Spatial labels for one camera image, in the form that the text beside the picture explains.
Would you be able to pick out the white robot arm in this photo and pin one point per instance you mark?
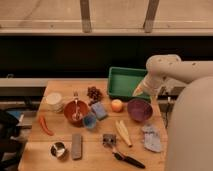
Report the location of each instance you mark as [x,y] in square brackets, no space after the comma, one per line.
[190,132]

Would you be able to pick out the stack of white plates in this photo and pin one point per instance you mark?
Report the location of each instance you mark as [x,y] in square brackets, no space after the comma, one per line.
[54,101]

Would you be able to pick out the black object at left edge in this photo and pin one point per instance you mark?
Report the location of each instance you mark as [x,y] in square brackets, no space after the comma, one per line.
[8,145]

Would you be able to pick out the small metal cup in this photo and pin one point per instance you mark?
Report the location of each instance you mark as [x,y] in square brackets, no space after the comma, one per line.
[58,150]

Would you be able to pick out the grey rectangular block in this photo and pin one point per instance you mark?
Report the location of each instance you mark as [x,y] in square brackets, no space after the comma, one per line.
[76,149]

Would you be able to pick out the blue sponge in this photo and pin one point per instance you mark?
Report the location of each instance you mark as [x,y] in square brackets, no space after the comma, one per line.
[99,110]

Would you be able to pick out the green plastic tray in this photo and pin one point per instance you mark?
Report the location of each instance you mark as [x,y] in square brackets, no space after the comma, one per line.
[122,82]

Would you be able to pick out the small blue cup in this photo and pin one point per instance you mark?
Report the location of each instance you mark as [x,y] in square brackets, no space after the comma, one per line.
[89,121]

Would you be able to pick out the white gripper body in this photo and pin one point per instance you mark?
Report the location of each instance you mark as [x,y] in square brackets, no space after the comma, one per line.
[150,85]

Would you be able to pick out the grey blue towel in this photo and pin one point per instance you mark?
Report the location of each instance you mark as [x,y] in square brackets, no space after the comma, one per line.
[151,138]

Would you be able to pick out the purple bowl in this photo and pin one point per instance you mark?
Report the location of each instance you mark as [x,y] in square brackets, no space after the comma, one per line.
[139,110]

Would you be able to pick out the red chili pepper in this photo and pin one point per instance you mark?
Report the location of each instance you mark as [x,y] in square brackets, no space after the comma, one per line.
[44,127]

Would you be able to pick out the metal spoon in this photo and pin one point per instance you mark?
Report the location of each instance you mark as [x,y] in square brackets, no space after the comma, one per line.
[77,114]

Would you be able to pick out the orange apple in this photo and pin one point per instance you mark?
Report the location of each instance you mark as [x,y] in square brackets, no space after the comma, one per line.
[117,105]

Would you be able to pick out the brown ceramic bowl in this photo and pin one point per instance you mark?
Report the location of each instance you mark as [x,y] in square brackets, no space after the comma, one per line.
[69,110]

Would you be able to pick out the bunch of dark grapes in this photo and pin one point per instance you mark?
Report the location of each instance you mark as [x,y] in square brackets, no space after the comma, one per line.
[94,94]

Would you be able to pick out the yellow banana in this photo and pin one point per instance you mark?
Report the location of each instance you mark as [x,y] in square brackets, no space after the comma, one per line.
[122,130]

